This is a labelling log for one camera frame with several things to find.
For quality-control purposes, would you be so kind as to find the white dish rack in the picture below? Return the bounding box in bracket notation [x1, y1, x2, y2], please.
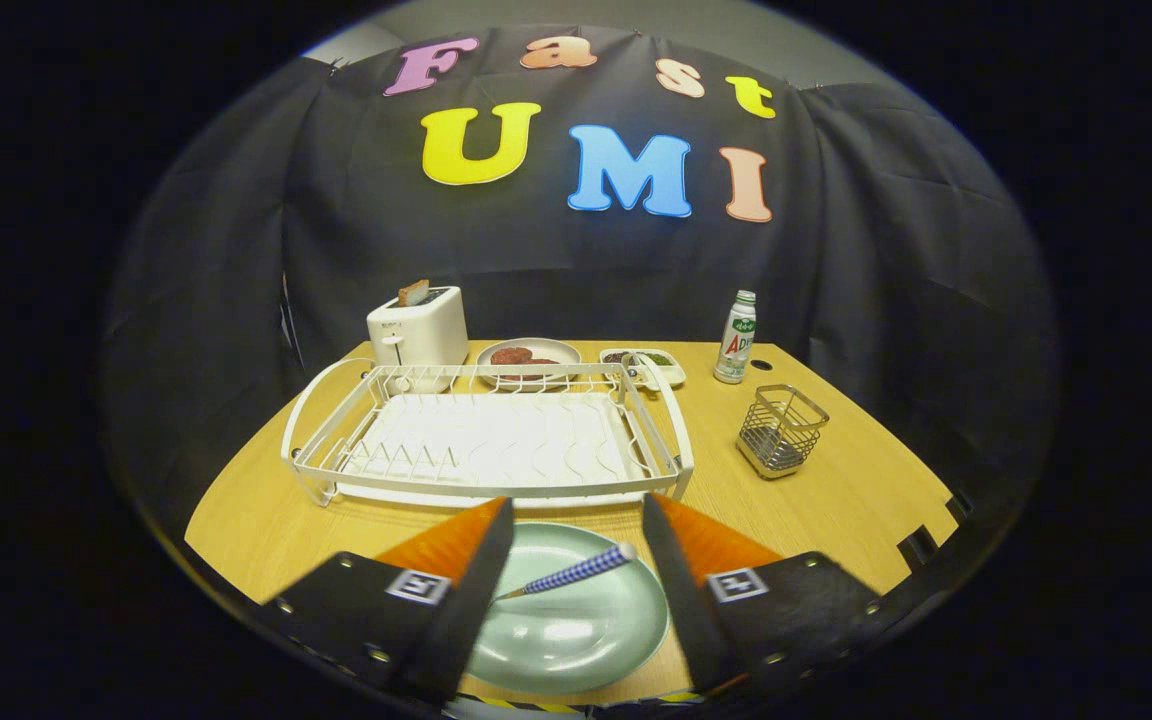
[281, 357, 695, 509]

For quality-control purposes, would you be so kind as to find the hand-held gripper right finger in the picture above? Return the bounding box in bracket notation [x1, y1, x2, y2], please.
[641, 492, 912, 696]

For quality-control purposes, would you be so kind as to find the white divided dish with grains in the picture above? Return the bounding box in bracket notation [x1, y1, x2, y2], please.
[600, 347, 687, 389]

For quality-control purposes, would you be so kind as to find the white drink bottle green label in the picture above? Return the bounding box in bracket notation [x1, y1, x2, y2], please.
[713, 290, 758, 386]

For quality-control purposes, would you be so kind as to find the metal wire basket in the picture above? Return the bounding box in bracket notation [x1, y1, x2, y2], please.
[736, 384, 830, 481]

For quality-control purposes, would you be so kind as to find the blue checkered handle spoon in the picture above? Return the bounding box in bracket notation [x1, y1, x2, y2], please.
[494, 542, 639, 603]

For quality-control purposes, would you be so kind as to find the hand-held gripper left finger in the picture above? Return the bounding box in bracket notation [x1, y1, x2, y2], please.
[256, 497, 517, 706]

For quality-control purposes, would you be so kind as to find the pale green plate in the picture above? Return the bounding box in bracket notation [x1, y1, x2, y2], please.
[466, 522, 670, 697]

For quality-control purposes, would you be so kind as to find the white plate with meat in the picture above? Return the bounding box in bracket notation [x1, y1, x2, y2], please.
[476, 338, 583, 389]

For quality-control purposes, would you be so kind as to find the white toaster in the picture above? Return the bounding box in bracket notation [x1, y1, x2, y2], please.
[366, 286, 470, 369]

